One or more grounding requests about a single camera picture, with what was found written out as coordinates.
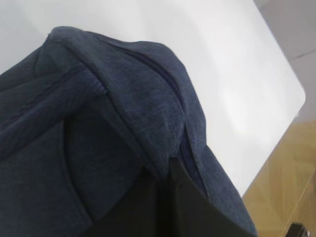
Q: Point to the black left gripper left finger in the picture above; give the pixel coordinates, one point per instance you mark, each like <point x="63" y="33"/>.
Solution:
<point x="134" y="215"/>

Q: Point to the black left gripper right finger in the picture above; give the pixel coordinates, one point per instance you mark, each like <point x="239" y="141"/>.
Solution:
<point x="187" y="213"/>

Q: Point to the dark navy lunch bag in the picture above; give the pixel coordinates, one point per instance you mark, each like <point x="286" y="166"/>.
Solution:
<point x="82" y="117"/>

